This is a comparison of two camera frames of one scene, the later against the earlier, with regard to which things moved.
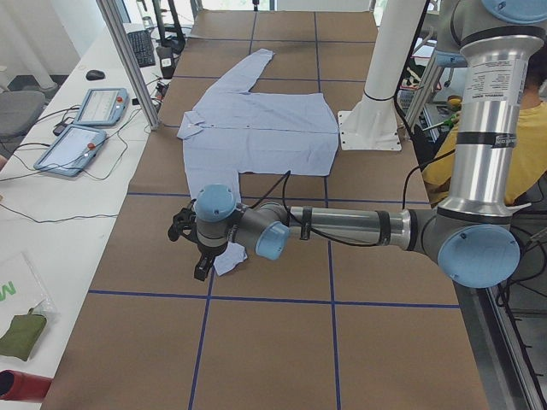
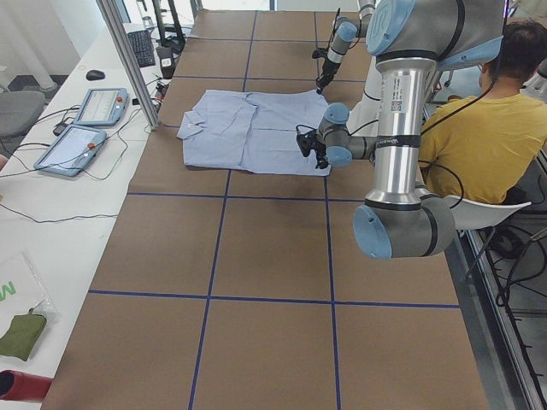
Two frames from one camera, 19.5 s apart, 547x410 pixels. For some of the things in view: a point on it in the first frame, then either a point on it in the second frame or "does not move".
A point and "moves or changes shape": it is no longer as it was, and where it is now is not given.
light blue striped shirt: [228, 131] moves or changes shape
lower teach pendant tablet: [71, 150] does not move
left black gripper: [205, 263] → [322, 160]
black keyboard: [143, 46] does not move
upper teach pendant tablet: [102, 107] does not move
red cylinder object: [23, 387] does not move
